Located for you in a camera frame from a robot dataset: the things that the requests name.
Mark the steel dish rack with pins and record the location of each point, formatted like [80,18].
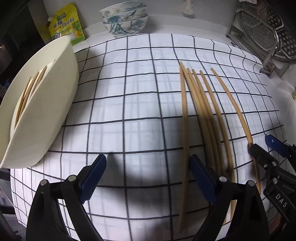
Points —
[248,32]

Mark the steel steamer plate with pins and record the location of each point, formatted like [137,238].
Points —
[268,14]

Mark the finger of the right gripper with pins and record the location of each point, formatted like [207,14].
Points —
[281,148]
[264,159]

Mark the bottom floral ceramic bowl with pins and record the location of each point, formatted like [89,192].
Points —
[126,28]

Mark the wooden chopstick eight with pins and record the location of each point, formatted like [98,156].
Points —
[244,126]

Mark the white round tray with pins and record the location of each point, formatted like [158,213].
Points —
[26,143]

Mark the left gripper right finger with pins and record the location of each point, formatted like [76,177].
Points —
[205,177]

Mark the wooden chopstick three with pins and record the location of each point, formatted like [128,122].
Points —
[30,89]

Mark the top floral ceramic bowl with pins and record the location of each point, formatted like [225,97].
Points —
[121,8]

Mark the wooden chopstick seven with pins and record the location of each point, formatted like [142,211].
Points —
[217,127]

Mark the wooden chopstick two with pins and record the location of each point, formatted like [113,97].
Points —
[28,91]

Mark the black white grid cloth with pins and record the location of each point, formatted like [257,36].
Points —
[128,107]

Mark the yellow seasoning pouch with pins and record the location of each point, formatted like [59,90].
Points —
[66,22]

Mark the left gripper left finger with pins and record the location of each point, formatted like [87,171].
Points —
[90,176]

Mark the wooden chopstick six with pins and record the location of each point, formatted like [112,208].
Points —
[213,152]

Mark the wooden chopstick one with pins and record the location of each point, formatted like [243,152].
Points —
[21,102]

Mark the wooden chopstick four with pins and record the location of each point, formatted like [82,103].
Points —
[38,80]

